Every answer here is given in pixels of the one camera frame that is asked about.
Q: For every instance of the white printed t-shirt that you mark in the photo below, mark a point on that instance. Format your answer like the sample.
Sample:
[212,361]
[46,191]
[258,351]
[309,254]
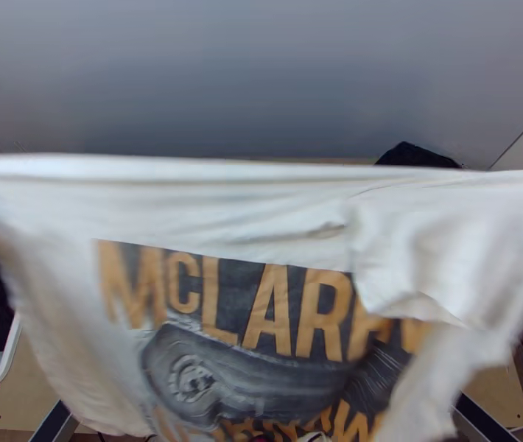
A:
[243,207]

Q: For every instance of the black garment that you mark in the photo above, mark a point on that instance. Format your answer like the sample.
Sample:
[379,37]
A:
[415,155]

